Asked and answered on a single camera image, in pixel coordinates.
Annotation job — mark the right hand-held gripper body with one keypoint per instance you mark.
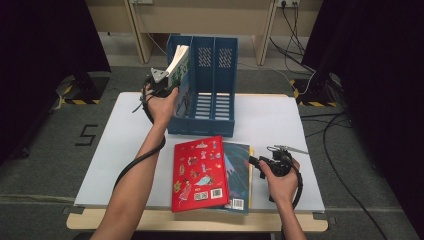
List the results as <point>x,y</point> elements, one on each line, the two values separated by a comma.
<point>280,165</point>

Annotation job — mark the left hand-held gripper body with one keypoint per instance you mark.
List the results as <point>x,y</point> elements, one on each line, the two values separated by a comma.
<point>159,87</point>

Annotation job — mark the yellow book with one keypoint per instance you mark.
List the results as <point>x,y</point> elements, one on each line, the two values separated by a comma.
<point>251,180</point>

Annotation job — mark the teal book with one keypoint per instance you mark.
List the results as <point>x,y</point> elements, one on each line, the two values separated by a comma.
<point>238,173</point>

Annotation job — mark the white picture book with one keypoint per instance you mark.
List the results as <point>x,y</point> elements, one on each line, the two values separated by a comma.
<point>180,68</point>

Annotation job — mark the blue file rack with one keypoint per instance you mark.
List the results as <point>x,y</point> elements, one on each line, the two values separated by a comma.
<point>213,83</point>

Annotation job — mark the red book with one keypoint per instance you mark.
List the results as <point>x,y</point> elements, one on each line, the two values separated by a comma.
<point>200,173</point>

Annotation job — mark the person's left hand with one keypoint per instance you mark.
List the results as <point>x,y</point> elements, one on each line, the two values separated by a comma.
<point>161,110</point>

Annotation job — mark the person's right hand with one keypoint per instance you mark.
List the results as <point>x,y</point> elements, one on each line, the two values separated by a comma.
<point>285,188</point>

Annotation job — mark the white table board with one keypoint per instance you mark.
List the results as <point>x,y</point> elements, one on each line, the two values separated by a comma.
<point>126,133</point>

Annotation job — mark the stand base with hazard tape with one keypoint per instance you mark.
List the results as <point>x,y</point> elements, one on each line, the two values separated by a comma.
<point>88,90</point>
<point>313,96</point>

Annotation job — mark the beige wooden desk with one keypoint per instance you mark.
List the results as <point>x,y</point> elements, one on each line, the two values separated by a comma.
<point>206,16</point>

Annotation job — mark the black curtain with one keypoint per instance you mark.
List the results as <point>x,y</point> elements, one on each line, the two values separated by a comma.
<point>383,83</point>
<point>40,66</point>

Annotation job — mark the wall power socket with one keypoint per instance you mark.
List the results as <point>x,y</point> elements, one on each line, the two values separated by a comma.
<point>288,2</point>

